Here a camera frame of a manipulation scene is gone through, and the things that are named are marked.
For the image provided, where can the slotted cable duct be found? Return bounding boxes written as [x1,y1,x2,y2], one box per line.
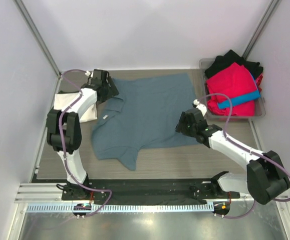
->
[27,202,214,214]

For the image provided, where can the left aluminium frame post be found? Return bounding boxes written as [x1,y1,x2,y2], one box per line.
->
[13,0,61,78]

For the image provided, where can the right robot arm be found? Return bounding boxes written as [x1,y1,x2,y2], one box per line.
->
[176,108,290,205]

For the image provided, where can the red t shirt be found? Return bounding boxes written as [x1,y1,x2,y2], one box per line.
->
[206,62,260,117]

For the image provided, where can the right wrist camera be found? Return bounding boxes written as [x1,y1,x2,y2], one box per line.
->
[193,99,207,117]

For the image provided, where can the grey plastic bin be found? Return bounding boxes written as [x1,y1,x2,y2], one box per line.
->
[197,58,266,122]

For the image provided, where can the bright blue t shirt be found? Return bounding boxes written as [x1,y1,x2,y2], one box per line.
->
[219,68,260,106]

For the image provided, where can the grey blue t shirt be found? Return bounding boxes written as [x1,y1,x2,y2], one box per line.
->
[91,73,197,171]

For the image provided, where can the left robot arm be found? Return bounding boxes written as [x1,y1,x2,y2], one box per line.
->
[47,69,119,200]

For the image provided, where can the aluminium front rail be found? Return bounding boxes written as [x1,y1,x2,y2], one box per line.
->
[15,183,252,203]

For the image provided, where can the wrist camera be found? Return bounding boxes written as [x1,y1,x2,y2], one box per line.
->
[85,68,101,78]
[193,99,207,117]

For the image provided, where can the folded white t shirt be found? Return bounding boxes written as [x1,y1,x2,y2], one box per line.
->
[54,92,97,123]

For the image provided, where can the black t shirt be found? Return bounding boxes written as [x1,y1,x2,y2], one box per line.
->
[204,50,263,79]

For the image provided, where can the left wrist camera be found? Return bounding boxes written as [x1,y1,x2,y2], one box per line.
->
[85,68,101,78]

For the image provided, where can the right aluminium frame post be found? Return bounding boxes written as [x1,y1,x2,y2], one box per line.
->
[242,0,281,59]

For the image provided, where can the aluminium frame post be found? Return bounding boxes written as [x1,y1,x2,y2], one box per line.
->
[242,0,281,59]
[13,0,61,78]

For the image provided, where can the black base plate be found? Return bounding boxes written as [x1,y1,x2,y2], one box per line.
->
[56,178,240,206]

